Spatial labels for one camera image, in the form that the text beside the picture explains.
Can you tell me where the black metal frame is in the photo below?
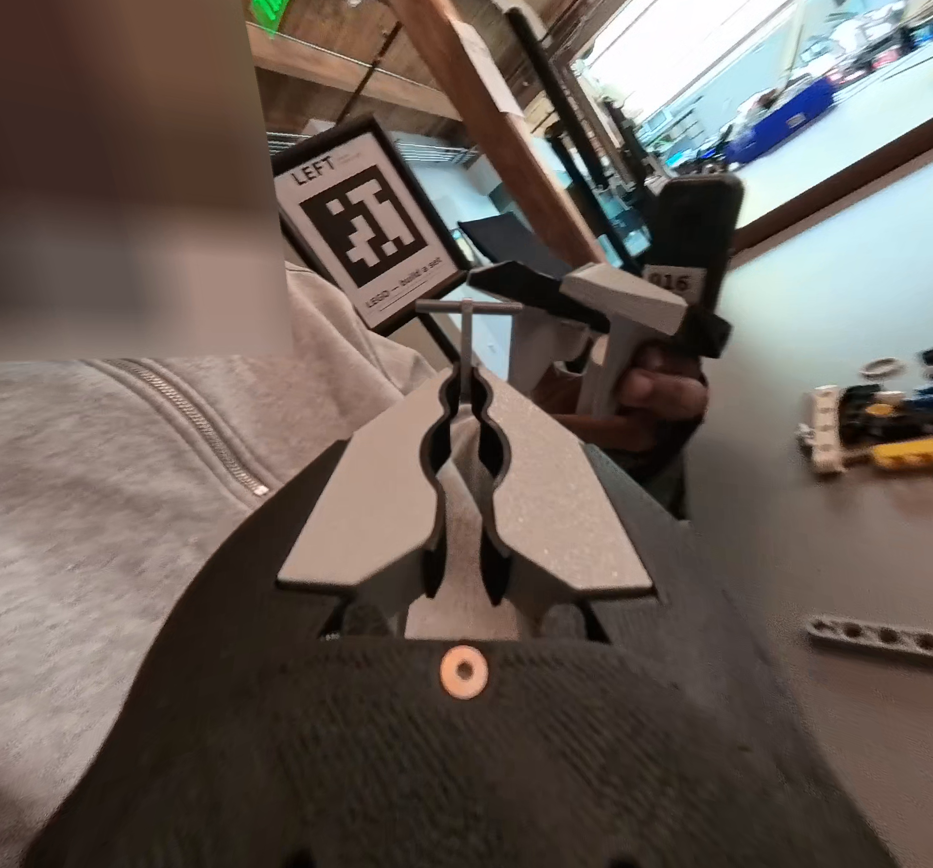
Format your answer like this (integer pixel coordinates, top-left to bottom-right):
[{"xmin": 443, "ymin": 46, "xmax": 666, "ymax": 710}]
[{"xmin": 506, "ymin": 8, "xmax": 657, "ymax": 266}]

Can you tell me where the grey lego axle piece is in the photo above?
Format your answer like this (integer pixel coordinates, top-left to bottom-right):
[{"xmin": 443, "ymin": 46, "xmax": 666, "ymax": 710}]
[{"xmin": 415, "ymin": 298, "xmax": 523, "ymax": 403}]

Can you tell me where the black framed tag sign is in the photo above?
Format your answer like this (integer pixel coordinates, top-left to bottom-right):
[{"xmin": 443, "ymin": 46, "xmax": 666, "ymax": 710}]
[{"xmin": 271, "ymin": 116, "xmax": 473, "ymax": 374}]

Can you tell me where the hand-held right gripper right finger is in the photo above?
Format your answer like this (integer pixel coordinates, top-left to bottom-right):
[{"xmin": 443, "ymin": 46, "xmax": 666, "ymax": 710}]
[{"xmin": 466, "ymin": 367, "xmax": 655, "ymax": 605}]

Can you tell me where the blue plastic bin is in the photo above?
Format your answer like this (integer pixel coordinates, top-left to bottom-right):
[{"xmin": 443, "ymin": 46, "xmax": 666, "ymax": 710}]
[{"xmin": 727, "ymin": 76, "xmax": 837, "ymax": 164}]

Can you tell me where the person's left hand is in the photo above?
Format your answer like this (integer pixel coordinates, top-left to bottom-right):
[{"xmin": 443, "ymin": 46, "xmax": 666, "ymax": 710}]
[{"xmin": 532, "ymin": 347, "xmax": 709, "ymax": 479}]

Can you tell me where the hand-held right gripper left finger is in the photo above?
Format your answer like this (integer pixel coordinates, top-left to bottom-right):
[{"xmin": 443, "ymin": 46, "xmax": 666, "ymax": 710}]
[{"xmin": 276, "ymin": 367, "xmax": 459, "ymax": 603}]

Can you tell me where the black office chair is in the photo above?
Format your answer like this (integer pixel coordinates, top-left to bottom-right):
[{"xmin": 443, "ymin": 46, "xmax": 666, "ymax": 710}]
[{"xmin": 458, "ymin": 214, "xmax": 584, "ymax": 280}]

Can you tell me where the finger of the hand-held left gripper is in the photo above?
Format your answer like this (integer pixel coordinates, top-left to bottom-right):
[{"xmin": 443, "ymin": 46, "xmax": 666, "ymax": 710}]
[
  {"xmin": 465, "ymin": 261, "xmax": 612, "ymax": 336},
  {"xmin": 560, "ymin": 263, "xmax": 691, "ymax": 336}
]

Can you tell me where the grey lego beam with holes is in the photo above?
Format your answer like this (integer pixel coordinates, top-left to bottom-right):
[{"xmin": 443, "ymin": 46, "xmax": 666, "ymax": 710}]
[{"xmin": 805, "ymin": 613, "xmax": 933, "ymax": 659}]

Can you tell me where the wooden post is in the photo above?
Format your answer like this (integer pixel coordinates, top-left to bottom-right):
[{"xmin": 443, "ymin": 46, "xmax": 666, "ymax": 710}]
[{"xmin": 343, "ymin": 0, "xmax": 607, "ymax": 266}]

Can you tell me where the person's zip hoodie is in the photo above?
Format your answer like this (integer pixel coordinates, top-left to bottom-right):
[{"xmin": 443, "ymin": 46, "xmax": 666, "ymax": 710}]
[{"xmin": 0, "ymin": 263, "xmax": 447, "ymax": 868}]

